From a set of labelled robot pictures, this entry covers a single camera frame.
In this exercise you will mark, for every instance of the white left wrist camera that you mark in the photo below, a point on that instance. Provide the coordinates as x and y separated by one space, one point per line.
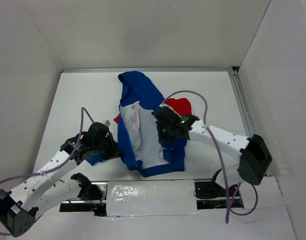
106 123

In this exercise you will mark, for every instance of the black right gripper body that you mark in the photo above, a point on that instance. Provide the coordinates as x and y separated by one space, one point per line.
165 133

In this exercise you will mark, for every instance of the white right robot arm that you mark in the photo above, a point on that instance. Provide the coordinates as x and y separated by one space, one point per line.
251 153

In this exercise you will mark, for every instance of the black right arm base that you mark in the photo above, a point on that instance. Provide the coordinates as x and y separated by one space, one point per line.
209 194

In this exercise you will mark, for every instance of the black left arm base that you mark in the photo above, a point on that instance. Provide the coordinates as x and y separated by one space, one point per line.
91 200

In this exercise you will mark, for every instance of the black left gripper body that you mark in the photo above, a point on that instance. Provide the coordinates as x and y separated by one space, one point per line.
106 149

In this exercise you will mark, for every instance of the white taped panel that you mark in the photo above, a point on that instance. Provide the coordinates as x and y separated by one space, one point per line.
151 198

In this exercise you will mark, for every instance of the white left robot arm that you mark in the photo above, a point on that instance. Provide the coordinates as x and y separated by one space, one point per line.
23 205

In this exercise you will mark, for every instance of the blue white red jacket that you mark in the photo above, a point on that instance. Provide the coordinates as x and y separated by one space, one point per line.
137 131

